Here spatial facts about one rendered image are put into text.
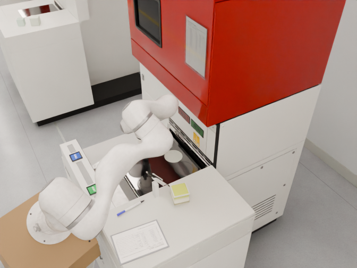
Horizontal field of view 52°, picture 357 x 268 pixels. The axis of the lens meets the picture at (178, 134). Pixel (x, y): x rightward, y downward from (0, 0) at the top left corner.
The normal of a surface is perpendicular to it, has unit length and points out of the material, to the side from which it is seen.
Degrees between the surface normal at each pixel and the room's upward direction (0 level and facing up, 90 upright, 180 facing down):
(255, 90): 90
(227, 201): 0
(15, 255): 42
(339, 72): 90
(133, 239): 0
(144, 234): 0
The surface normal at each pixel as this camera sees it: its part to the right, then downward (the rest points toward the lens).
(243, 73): 0.51, 0.56
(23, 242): 0.50, -0.29
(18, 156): 0.00, -0.76
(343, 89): -0.86, 0.33
